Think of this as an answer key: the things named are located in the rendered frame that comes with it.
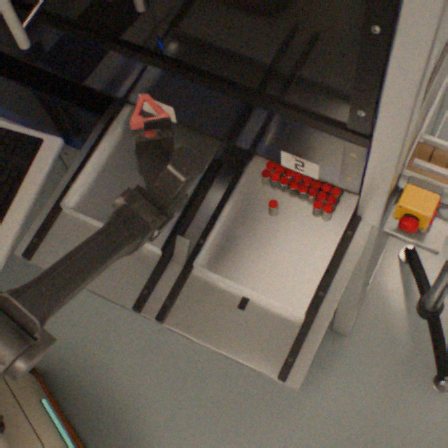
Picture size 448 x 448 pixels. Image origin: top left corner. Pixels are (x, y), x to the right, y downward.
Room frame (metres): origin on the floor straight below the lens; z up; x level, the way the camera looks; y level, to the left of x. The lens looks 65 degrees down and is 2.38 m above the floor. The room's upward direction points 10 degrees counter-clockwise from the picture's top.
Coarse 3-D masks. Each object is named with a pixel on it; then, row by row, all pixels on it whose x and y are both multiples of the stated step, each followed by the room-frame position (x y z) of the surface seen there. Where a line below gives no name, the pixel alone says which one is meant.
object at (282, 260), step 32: (256, 160) 0.83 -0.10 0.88; (256, 192) 0.75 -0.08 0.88; (224, 224) 0.69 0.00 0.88; (256, 224) 0.67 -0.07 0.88; (288, 224) 0.66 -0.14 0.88; (320, 224) 0.65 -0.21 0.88; (224, 256) 0.61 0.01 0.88; (256, 256) 0.60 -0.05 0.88; (288, 256) 0.59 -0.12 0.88; (320, 256) 0.57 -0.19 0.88; (256, 288) 0.53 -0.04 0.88; (288, 288) 0.51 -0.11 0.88
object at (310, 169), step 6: (282, 156) 0.75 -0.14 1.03; (288, 156) 0.74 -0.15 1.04; (294, 156) 0.74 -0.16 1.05; (282, 162) 0.75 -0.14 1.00; (288, 162) 0.74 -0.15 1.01; (294, 162) 0.73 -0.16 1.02; (300, 162) 0.73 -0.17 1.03; (306, 162) 0.72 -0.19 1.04; (294, 168) 0.73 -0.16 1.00; (300, 168) 0.73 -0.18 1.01; (306, 168) 0.72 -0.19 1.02; (312, 168) 0.71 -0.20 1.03; (318, 168) 0.70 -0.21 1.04; (306, 174) 0.72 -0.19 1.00; (312, 174) 0.71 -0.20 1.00
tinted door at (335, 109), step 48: (192, 0) 0.86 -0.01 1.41; (240, 0) 0.81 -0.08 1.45; (288, 0) 0.76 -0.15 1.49; (336, 0) 0.71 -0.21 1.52; (192, 48) 0.87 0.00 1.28; (240, 48) 0.81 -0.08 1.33; (288, 48) 0.76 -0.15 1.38; (336, 48) 0.71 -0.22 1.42; (288, 96) 0.76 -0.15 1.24; (336, 96) 0.70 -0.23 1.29
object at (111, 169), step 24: (120, 120) 1.00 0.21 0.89; (120, 144) 0.94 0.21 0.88; (192, 144) 0.91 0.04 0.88; (216, 144) 0.90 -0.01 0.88; (96, 168) 0.89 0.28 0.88; (120, 168) 0.88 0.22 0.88; (72, 192) 0.82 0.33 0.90; (96, 192) 0.82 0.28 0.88; (120, 192) 0.81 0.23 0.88; (192, 192) 0.76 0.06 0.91; (96, 216) 0.76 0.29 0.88; (168, 240) 0.67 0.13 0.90
